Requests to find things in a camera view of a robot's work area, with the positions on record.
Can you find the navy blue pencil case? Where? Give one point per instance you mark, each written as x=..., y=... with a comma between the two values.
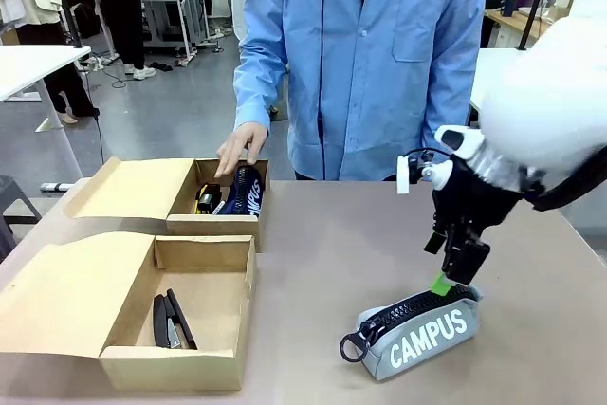
x=246, y=196

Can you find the small cardboard box with lid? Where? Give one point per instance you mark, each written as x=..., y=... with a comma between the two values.
x=142, y=187

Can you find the black stapler with silver inside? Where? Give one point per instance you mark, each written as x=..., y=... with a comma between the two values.
x=166, y=324

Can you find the black lamp stand pole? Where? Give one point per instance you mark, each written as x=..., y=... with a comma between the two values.
x=531, y=21

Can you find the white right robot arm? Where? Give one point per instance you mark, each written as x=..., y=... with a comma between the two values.
x=540, y=92

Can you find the grey stool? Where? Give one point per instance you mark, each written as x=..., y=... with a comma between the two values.
x=14, y=206

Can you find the dark blue mug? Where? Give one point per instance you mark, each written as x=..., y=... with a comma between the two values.
x=509, y=6

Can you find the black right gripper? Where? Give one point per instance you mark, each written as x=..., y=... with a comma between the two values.
x=474, y=196

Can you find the white side table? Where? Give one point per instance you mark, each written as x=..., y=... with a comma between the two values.
x=33, y=66

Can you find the person's right hand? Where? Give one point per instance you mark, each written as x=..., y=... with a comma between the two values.
x=244, y=146

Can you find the grey metal workbench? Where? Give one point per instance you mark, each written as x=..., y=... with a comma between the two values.
x=173, y=11

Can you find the person in blue shirt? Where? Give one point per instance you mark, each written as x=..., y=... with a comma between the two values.
x=360, y=68

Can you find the long black stapler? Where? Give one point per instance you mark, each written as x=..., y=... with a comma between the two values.
x=208, y=200

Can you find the large cardboard box with lid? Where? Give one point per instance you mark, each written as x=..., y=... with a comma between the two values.
x=95, y=291

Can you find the grey CAMPUS pencil case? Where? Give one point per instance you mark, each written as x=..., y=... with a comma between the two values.
x=427, y=334

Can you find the white container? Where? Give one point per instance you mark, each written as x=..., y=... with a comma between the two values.
x=564, y=2

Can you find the wooden desk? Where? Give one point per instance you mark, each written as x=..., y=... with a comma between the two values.
x=521, y=28

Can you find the bystander in black clothes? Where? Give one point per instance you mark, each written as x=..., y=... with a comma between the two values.
x=121, y=6

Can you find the person's right forearm blue sleeve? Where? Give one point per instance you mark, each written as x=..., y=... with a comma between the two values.
x=258, y=92

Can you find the person's left forearm blue sleeve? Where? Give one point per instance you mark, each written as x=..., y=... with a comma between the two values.
x=450, y=92

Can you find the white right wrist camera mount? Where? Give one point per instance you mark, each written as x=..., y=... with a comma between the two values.
x=404, y=175

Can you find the white table behind robot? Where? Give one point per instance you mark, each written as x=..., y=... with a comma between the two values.
x=479, y=73

